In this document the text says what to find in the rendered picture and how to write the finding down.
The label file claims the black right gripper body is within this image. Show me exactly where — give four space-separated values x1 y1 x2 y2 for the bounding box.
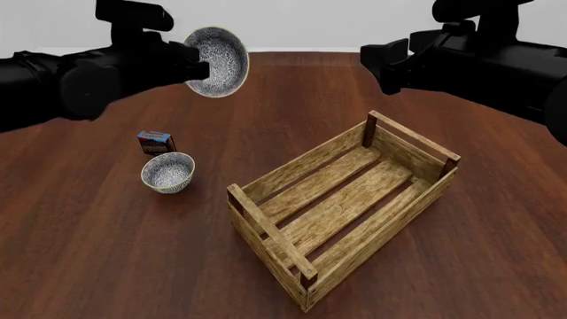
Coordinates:
396 28 451 91

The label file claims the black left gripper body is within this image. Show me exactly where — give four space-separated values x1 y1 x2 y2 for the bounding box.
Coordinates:
108 28 181 95

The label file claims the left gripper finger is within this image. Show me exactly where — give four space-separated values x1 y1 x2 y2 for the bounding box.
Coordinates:
176 61 210 82
169 40 202 65

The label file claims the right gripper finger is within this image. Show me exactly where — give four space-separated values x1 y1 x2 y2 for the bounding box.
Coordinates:
359 37 411 69
370 65 405 97

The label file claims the patterned grey bowl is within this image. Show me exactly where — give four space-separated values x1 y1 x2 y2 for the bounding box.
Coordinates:
182 26 251 98
140 152 197 195

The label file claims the wooden slat tray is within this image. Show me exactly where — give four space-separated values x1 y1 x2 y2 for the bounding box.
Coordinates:
226 109 462 314

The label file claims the left gripper's plate on stalk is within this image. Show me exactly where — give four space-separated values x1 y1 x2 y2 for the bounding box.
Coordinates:
94 0 175 42

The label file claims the gripper's plate on stalk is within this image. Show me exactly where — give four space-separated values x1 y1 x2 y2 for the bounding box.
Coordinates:
431 0 538 35
94 0 175 42

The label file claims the right gripper's plate on stalk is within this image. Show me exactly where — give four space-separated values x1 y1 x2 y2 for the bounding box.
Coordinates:
431 0 538 35

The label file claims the small printed food box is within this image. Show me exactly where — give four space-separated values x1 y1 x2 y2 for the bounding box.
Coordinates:
136 130 178 158

